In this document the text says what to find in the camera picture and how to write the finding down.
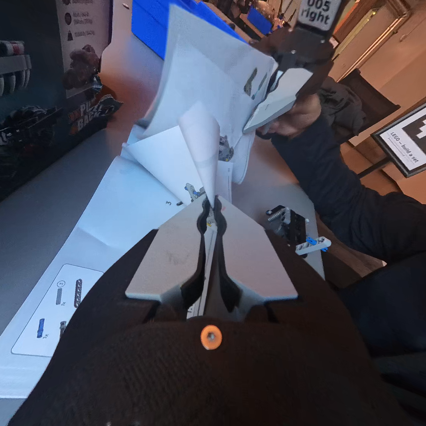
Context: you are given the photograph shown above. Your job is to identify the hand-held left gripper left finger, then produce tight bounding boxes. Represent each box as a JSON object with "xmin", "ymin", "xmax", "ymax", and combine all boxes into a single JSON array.
[{"xmin": 125, "ymin": 196, "xmax": 209, "ymax": 307}]

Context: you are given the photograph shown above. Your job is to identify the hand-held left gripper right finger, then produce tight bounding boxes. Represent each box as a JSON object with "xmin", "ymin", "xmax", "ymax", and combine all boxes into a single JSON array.
[{"xmin": 215, "ymin": 196, "xmax": 299, "ymax": 311}]

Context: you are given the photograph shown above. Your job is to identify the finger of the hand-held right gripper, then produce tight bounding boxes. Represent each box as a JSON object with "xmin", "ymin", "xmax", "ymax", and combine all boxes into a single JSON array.
[
  {"xmin": 242, "ymin": 97, "xmax": 297, "ymax": 134},
  {"xmin": 270, "ymin": 68, "xmax": 314, "ymax": 101}
]

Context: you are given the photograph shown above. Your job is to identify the white instruction booklet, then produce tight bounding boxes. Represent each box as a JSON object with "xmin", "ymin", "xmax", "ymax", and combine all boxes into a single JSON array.
[{"xmin": 0, "ymin": 3, "xmax": 280, "ymax": 400}]

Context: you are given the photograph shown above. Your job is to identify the person's right forearm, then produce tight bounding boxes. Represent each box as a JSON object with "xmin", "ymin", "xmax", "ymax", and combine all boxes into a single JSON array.
[{"xmin": 271, "ymin": 77, "xmax": 426, "ymax": 265}]

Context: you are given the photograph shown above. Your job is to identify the black and white lego model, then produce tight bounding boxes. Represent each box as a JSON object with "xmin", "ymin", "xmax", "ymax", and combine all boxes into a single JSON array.
[{"xmin": 266, "ymin": 206, "xmax": 332, "ymax": 256}]

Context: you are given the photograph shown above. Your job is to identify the black monster truck lego box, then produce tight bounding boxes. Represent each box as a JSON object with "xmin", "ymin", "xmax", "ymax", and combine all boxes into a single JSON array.
[{"xmin": 0, "ymin": 0, "xmax": 124, "ymax": 202}]

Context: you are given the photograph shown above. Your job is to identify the person's right hand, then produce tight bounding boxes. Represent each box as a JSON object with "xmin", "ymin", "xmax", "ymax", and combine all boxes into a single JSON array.
[{"xmin": 259, "ymin": 93, "xmax": 322, "ymax": 139}]

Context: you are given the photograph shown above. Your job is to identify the small blue storage bin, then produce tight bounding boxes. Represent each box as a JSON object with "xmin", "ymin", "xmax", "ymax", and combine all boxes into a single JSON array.
[{"xmin": 248, "ymin": 6, "xmax": 277, "ymax": 36}]

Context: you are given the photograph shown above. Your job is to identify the dark wooden chair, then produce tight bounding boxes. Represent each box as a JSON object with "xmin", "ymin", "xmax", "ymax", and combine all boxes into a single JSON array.
[{"xmin": 343, "ymin": 69, "xmax": 401, "ymax": 142}]

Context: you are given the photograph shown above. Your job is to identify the black framed sign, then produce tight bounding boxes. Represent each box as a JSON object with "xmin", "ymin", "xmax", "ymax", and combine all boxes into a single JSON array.
[{"xmin": 358, "ymin": 103, "xmax": 426, "ymax": 179}]

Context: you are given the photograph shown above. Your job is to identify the person's dark trousers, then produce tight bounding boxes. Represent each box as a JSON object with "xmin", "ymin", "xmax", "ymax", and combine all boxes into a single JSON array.
[{"xmin": 333, "ymin": 258, "xmax": 426, "ymax": 426}]

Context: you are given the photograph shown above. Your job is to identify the large blue storage bin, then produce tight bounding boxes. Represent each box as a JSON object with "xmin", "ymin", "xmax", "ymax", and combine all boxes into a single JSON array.
[{"xmin": 131, "ymin": 0, "xmax": 247, "ymax": 61}]

